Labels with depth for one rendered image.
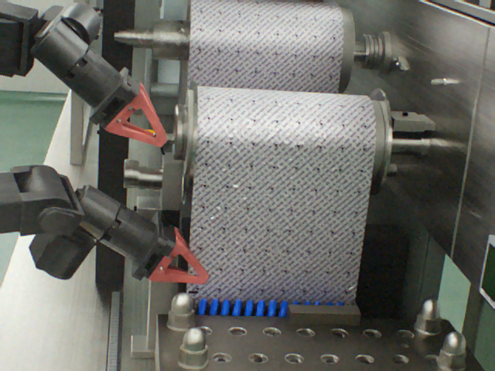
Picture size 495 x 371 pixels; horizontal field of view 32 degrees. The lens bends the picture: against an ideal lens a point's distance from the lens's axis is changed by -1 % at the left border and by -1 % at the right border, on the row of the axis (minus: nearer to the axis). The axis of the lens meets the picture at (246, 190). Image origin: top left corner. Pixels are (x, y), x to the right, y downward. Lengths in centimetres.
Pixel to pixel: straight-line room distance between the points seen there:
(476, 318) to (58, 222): 72
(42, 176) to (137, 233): 14
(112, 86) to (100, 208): 16
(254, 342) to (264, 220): 17
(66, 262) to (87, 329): 26
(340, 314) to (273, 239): 13
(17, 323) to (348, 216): 56
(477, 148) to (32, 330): 73
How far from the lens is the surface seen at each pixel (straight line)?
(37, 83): 682
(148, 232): 113
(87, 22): 117
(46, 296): 149
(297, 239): 117
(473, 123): 108
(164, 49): 137
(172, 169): 119
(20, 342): 135
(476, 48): 109
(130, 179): 120
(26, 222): 107
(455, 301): 385
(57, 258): 115
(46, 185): 107
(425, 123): 120
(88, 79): 110
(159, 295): 127
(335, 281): 120
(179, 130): 113
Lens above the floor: 155
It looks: 18 degrees down
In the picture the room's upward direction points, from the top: 5 degrees clockwise
